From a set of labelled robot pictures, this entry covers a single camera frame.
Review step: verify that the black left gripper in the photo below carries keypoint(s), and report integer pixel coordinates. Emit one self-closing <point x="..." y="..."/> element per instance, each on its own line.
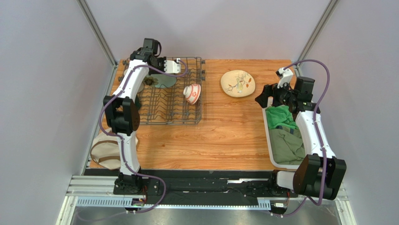
<point x="162" y="61"/>

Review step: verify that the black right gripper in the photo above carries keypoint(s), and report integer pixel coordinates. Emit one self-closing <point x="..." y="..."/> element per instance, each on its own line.
<point x="271" y="94"/>

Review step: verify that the light blue flower plate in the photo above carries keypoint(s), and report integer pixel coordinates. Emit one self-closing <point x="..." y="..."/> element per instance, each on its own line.
<point x="159" y="81"/>

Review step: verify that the beige bird pattern plate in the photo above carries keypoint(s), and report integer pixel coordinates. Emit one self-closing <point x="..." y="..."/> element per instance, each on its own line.
<point x="238" y="83"/>

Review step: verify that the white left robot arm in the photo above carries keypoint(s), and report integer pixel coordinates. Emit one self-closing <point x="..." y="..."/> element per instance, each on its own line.
<point x="122" y="116"/>

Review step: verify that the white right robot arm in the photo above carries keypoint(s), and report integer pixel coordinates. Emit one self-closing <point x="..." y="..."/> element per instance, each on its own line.
<point x="320" y="174"/>

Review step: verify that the bright green cloth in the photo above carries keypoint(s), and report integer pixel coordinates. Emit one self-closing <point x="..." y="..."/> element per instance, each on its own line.
<point x="280" y="116"/>

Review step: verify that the white red patterned bowl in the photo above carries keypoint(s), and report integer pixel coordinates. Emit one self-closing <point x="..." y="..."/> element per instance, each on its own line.
<point x="192" y="93"/>

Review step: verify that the olive green garment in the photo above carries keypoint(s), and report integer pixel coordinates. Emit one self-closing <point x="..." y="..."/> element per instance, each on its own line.
<point x="287" y="145"/>

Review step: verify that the white plastic basket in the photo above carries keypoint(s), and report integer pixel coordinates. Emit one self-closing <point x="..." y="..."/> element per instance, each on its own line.
<point x="288" y="167"/>

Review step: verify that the beige canvas bag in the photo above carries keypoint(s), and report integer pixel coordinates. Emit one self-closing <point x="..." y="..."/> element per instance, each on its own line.
<point x="105" y="151"/>

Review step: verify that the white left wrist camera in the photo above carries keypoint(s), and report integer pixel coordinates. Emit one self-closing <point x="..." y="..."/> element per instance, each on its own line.
<point x="172" y="66"/>

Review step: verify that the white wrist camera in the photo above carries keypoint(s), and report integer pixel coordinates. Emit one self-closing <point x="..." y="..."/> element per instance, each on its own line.
<point x="172" y="66"/>
<point x="285" y="76"/>

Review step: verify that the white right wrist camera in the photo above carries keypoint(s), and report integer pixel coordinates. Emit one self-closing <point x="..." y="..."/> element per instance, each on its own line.
<point x="285" y="76"/>

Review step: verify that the grey wire dish rack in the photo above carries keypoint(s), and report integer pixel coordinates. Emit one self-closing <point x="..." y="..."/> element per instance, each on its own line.
<point x="168" y="106"/>

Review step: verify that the left aluminium frame post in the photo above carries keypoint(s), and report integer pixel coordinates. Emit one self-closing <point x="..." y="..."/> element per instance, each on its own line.
<point x="97" y="31"/>

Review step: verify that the aluminium frame post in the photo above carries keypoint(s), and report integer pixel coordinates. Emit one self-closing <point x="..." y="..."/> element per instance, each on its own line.
<point x="327" y="13"/>
<point x="97" y="31"/>

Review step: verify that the right aluminium frame post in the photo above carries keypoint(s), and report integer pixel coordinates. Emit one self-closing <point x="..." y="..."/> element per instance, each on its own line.
<point x="327" y="13"/>

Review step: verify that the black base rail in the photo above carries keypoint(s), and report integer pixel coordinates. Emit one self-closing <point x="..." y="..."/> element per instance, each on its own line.
<point x="196" y="187"/>

